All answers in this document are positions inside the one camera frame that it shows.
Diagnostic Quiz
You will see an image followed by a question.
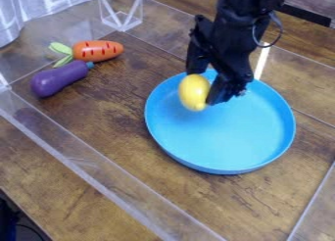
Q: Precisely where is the black bar in background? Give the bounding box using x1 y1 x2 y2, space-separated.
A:
277 4 331 27

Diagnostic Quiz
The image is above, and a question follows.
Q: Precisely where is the clear acrylic enclosure wall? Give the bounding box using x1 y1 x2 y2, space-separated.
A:
0 0 335 241

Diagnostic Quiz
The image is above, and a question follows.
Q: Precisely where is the yellow toy lemon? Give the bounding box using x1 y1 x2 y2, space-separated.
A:
177 74 211 112

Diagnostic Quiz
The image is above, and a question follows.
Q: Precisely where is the purple toy eggplant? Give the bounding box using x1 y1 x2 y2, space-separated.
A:
30 60 95 97

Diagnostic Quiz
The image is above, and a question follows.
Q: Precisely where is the grey white curtain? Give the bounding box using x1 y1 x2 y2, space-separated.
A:
0 0 90 48

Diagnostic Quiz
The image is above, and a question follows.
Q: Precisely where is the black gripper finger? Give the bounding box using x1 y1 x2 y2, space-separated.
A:
205 74 245 106
185 40 209 74

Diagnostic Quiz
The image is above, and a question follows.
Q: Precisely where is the blue round tray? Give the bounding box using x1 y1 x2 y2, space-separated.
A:
144 73 296 174

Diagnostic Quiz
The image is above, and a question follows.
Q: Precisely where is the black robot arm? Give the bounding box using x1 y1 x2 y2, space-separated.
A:
185 0 285 106

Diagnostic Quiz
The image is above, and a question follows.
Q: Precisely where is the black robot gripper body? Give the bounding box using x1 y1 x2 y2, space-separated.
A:
189 3 283 83

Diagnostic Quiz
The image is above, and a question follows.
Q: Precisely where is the orange toy carrot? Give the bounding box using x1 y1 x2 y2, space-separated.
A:
48 40 124 68

